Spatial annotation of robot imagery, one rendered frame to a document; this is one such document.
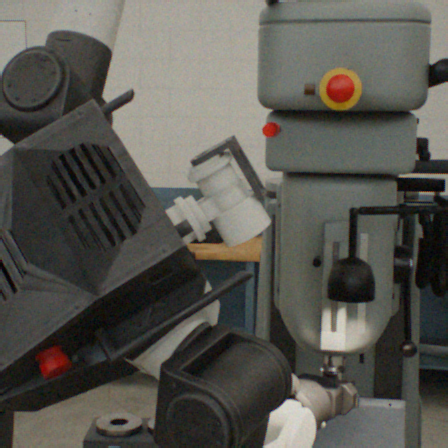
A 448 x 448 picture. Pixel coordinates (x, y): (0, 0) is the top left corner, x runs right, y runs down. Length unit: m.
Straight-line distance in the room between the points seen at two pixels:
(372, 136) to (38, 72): 0.54
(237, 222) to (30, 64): 0.32
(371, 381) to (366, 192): 0.66
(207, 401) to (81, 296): 0.17
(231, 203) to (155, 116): 4.79
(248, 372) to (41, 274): 0.26
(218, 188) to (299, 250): 0.38
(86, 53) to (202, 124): 4.65
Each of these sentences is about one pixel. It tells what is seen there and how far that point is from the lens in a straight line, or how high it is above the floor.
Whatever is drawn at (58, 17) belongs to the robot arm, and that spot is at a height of 1.85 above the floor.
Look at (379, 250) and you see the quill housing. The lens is 1.36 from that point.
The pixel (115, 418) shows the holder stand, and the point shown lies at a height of 1.13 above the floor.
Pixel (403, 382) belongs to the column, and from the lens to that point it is 1.89.
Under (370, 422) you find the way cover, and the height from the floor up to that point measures 1.04.
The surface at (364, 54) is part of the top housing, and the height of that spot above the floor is 1.81.
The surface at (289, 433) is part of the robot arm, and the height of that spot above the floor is 1.25.
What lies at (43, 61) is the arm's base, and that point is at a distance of 1.03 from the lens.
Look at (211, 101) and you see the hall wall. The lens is 5.70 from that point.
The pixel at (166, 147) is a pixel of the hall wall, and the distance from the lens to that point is 5.77.
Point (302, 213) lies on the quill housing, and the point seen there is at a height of 1.56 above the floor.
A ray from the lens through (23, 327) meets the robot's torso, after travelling 0.84.
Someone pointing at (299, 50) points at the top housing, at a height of 1.82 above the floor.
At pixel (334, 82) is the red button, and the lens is 1.15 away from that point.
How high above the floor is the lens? 1.72
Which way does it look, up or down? 8 degrees down
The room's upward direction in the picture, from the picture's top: 1 degrees clockwise
